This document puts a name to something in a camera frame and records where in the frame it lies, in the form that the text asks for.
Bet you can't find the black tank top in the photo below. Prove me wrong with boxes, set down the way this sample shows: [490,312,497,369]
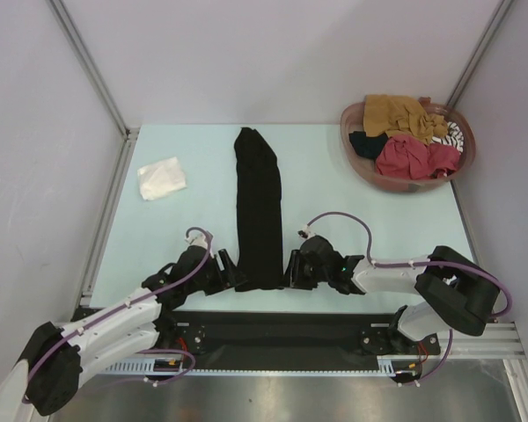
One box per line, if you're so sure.
[234,127,283,292]

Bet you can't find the white tank top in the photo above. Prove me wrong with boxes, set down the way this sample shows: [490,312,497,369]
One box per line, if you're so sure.
[137,156,187,201]

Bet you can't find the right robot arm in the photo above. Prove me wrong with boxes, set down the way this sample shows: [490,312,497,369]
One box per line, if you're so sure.
[281,236,500,354]

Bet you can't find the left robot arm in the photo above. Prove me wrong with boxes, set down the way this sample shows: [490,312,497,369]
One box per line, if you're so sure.
[19,245,246,416]

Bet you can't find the red tank top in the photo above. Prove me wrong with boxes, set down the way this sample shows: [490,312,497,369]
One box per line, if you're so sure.
[375,135,461,180]

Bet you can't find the mustard tank top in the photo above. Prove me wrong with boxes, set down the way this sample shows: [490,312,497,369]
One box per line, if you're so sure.
[363,94,448,145]

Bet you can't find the striped tank top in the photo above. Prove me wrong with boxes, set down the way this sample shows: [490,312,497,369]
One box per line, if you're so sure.
[432,121,465,154]

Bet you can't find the pink laundry basket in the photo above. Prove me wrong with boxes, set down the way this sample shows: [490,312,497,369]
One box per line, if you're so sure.
[340,95,476,193]

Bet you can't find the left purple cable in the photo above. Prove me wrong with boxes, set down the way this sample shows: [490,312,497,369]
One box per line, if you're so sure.
[20,226,215,405]

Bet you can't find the purple cable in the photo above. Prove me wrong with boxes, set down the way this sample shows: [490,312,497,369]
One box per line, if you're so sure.
[297,211,513,388]
[20,226,215,405]

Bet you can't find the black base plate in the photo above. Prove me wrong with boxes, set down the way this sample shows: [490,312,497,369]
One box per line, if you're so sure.
[70,307,498,371]

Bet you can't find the left grey cable duct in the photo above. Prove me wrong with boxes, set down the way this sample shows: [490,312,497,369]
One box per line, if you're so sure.
[102,355,186,376]

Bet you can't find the grey cable duct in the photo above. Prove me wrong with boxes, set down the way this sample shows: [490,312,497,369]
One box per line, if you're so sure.
[377,355,422,376]
[102,355,186,376]

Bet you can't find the right grey cable duct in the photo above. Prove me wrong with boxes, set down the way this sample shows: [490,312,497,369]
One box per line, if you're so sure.
[377,355,422,376]

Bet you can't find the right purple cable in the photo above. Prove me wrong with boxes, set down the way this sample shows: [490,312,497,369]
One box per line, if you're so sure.
[297,211,513,388]

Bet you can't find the aluminium frame rail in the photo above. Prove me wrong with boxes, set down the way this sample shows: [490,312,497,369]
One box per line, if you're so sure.
[448,323,525,360]

